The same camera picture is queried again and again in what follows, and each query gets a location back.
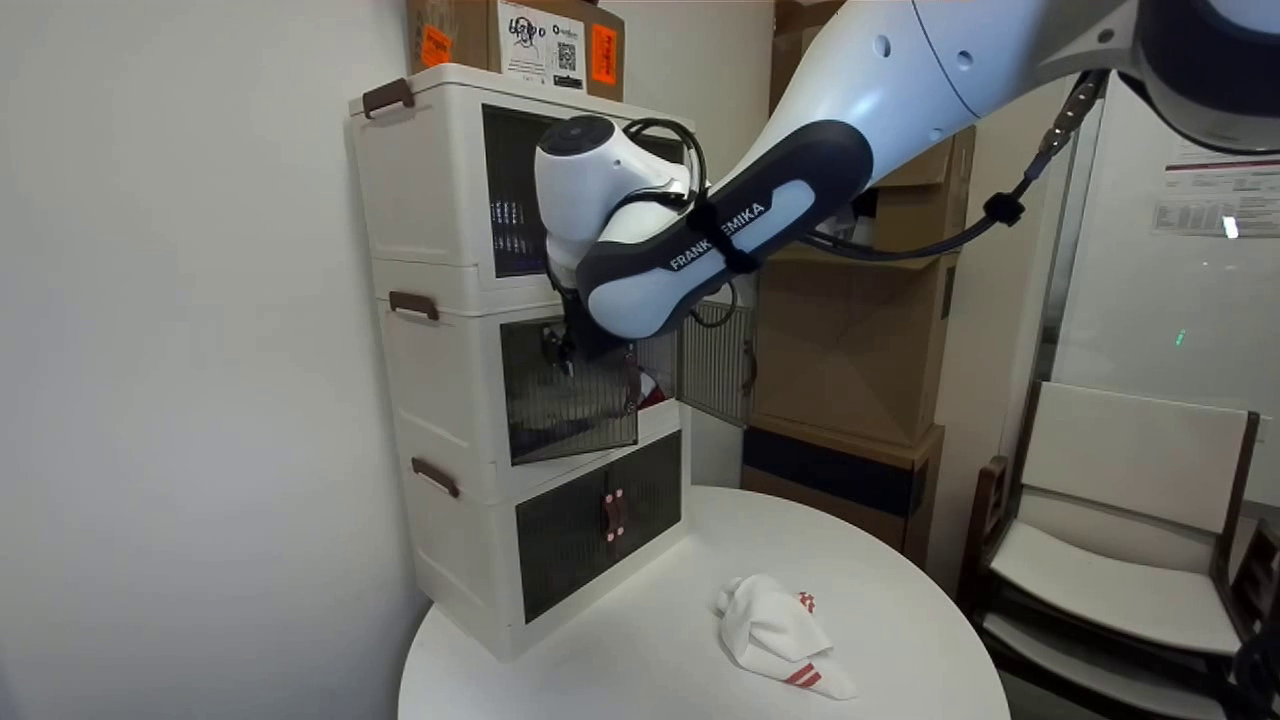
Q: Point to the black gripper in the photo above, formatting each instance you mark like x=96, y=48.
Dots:
x=571, y=333

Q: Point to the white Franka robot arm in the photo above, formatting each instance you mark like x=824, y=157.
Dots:
x=904, y=83

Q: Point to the white three-tier cabinet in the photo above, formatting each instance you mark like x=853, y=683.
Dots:
x=425, y=384

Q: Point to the large cardboard panel box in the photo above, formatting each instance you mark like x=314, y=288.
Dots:
x=853, y=344

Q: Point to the cardboard box with black band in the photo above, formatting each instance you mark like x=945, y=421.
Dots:
x=824, y=486

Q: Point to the cardboard box with labels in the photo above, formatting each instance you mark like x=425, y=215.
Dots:
x=463, y=35

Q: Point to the white cloth with red stripes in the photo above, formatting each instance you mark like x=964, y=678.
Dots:
x=774, y=633

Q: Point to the plain cardboard box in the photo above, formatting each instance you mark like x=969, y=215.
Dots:
x=923, y=215

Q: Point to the white board panel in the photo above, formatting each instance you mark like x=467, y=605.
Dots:
x=1121, y=307

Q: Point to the white cushioned wooden chair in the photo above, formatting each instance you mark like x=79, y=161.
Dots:
x=1135, y=584

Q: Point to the white paper label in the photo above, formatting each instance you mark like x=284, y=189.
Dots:
x=1213, y=202

